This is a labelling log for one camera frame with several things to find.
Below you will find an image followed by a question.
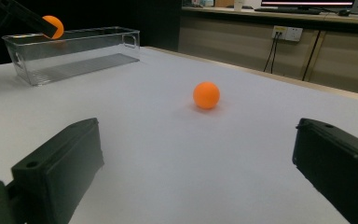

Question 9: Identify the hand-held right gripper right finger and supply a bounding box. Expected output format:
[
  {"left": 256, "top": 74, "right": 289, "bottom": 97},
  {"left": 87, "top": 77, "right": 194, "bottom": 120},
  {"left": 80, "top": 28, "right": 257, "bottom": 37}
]
[{"left": 292, "top": 117, "right": 358, "bottom": 224}]

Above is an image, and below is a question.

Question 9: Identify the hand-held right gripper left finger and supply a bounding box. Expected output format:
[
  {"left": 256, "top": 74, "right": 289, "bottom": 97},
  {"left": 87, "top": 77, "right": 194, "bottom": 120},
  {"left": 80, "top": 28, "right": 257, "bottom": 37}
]
[{"left": 10, "top": 117, "right": 105, "bottom": 224}]

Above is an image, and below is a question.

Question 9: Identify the orange ping-pong ball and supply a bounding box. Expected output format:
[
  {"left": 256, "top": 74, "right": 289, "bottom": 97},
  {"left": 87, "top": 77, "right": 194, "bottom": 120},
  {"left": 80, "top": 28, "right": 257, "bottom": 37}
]
[
  {"left": 41, "top": 15, "right": 65, "bottom": 40},
  {"left": 192, "top": 81, "right": 221, "bottom": 110}
]

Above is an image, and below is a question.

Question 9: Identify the clear plastic storage box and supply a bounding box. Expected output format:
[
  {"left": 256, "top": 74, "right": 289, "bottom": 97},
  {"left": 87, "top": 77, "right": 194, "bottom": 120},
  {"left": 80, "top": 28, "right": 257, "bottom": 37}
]
[{"left": 1, "top": 25, "right": 141, "bottom": 87}]

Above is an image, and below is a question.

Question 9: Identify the dark curtain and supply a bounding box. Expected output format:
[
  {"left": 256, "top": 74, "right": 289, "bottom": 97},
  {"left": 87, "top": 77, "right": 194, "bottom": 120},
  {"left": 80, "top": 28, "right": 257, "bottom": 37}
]
[{"left": 0, "top": 0, "right": 183, "bottom": 68}]

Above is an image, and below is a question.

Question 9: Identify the wooden desk with monitors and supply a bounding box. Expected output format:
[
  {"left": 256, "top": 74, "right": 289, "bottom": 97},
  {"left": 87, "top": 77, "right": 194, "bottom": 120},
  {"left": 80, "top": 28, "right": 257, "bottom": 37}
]
[{"left": 181, "top": 6, "right": 358, "bottom": 27}]

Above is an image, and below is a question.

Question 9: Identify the black keyboard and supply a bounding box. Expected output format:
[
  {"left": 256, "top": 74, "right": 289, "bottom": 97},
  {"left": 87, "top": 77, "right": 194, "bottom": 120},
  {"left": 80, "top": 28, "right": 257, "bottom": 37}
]
[{"left": 254, "top": 7, "right": 323, "bottom": 16}]

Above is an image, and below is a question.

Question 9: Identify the computer monitor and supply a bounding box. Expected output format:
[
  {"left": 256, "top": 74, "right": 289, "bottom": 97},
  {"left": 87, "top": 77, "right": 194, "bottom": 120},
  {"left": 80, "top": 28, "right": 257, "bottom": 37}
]
[{"left": 260, "top": 0, "right": 355, "bottom": 9}]

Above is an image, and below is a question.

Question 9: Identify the black power cable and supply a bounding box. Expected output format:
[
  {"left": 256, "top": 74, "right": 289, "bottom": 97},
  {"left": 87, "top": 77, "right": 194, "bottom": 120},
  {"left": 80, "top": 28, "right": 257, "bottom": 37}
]
[
  {"left": 269, "top": 32, "right": 282, "bottom": 76},
  {"left": 262, "top": 32, "right": 280, "bottom": 74}
]

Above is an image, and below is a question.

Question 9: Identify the white wall socket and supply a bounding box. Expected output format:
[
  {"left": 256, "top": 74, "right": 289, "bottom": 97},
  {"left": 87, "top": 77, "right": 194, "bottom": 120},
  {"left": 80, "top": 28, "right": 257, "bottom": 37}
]
[{"left": 271, "top": 25, "right": 304, "bottom": 43}]

